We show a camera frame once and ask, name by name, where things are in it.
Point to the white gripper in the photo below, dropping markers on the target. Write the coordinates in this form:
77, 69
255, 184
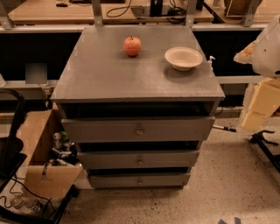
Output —
268, 57

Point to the grey bottom drawer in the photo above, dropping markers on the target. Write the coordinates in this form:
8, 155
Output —
139, 180

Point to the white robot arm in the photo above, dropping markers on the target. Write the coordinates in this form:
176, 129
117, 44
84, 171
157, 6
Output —
264, 56

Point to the grey top drawer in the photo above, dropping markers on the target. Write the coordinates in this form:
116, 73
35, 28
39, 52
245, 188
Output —
138, 130

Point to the grey drawer cabinet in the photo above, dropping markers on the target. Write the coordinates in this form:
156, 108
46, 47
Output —
100, 81

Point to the black floor stand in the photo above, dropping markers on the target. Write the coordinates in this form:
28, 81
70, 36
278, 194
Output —
264, 144

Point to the silver metal rod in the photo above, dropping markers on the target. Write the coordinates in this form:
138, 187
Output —
218, 127

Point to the white pump bottle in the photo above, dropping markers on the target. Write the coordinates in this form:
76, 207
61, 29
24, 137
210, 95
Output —
211, 61

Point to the white paper bowl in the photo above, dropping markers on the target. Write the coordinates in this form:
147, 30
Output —
183, 58

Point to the red apple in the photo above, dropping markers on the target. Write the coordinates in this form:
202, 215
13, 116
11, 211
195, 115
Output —
132, 46

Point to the items in cardboard box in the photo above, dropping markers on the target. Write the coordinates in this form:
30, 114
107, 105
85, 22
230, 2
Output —
63, 151

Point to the cardboard box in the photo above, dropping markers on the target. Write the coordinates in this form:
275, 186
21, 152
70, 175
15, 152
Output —
43, 178

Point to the black chair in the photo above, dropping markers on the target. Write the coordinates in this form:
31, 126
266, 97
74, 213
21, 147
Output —
11, 156

